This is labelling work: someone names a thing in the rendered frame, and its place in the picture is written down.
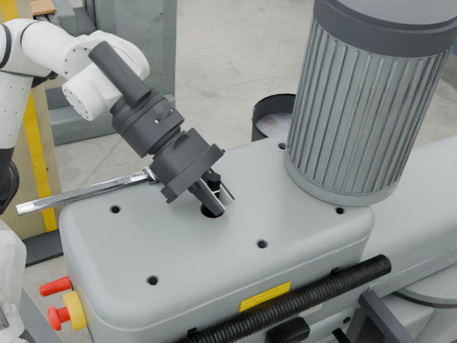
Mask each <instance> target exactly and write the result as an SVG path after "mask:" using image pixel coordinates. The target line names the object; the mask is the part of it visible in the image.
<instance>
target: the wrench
mask: <svg viewBox="0 0 457 343"><path fill-rule="evenodd" d="M141 170H142V171H141V172H138V173H135V174H131V175H127V176H123V177H120V178H115V179H113V180H108V181H105V182H100V183H97V184H93V185H90V186H85V187H82V188H79V189H75V190H72V191H67V192H64V193H60V194H57V195H52V196H49V197H44V198H41V199H37V200H34V201H30V202H26V203H22V204H19V205H16V206H15V208H16V212H17V215H18V216H24V215H27V214H31V213H34V212H38V211H42V210H46V209H48V208H53V207H56V206H60V205H63V204H66V203H71V202H74V201H78V200H81V199H86V198H88V197H92V196H95V195H100V194H103V193H107V192H110V191H115V190H118V189H122V188H124V187H128V186H132V185H135V184H139V183H142V182H147V181H148V182H149V184H156V183H157V184H158V183H160V182H161V181H160V180H159V179H158V178H157V177H156V176H154V175H153V173H152V171H151V170H150V169H149V165H148V166H145V167H142V168H141Z"/></svg>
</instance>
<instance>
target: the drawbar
mask: <svg viewBox="0 0 457 343"><path fill-rule="evenodd" d="M220 180H221V175H220V174H217V173H216V172H214V173H211V174H208V179H207V186H208V187H209V188H210V190H211V191H212V192H214V191H219V190H220ZM219 193H220V191H219V192H217V193H214V195H215V196H216V197H217V198H218V200H219ZM205 216H206V217H208V218H217V216H215V215H214V214H213V213H212V212H211V211H210V210H209V209H208V208H207V207H205Z"/></svg>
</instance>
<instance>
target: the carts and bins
mask: <svg viewBox="0 0 457 343"><path fill-rule="evenodd" d="M295 98H296V94H290V93H284V94H276V95H270V96H268V97H265V98H263V99H261V100H260V101H259V102H258V103H257V104H256V105H255V106H254V108H255V109H254V108H253V110H254V111H253V110H252V111H253V118H252V141H251V142H255V141H258V140H262V139H265V138H268V137H272V136H274V135H279V134H282V133H288V132H289V128H290V122H291V118H292V112H293V108H294V102H295Z"/></svg>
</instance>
